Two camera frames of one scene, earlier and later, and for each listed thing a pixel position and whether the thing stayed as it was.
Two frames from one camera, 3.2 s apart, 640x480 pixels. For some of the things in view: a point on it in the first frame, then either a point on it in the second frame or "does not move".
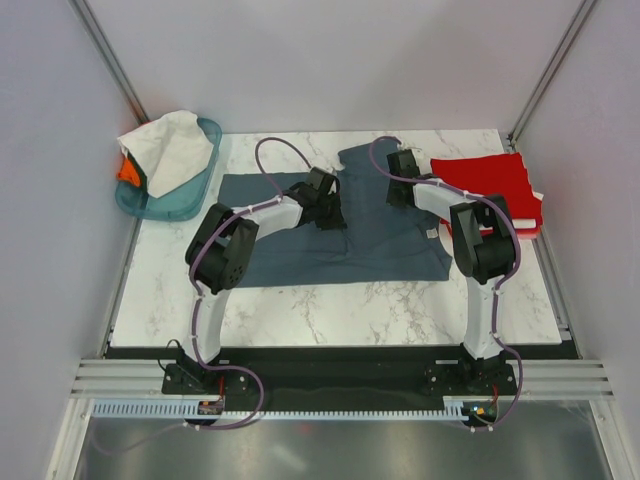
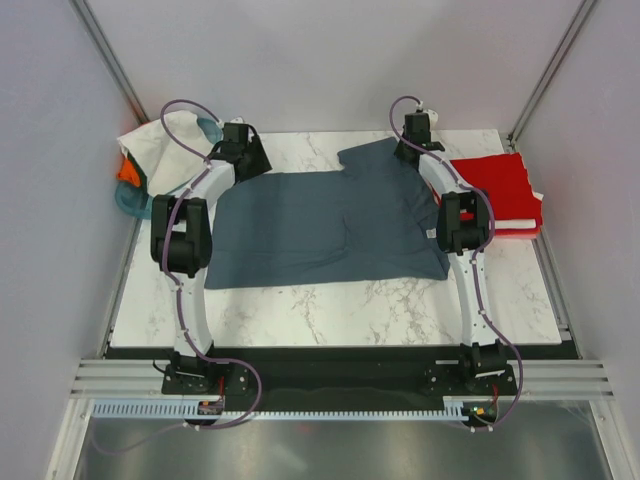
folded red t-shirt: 502,176 does not move
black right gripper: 391,199 -> 398,152
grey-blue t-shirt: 380,242 does not move
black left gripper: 337,222 -> 261,162
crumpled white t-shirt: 168,150 does not move
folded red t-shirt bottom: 521,232 does not move
